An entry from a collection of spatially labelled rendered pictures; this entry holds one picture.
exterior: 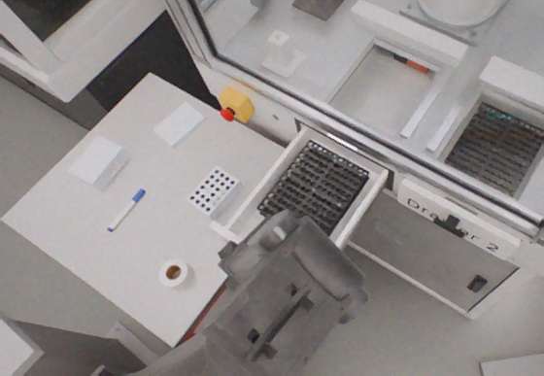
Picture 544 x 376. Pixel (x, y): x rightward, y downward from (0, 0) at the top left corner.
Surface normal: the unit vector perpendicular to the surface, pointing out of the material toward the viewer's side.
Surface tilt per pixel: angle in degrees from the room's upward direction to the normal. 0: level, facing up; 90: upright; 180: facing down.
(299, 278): 32
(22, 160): 0
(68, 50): 90
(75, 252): 0
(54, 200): 0
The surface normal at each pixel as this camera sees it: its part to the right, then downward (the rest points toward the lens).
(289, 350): 0.46, -0.25
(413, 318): -0.05, -0.40
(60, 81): 0.84, 0.48
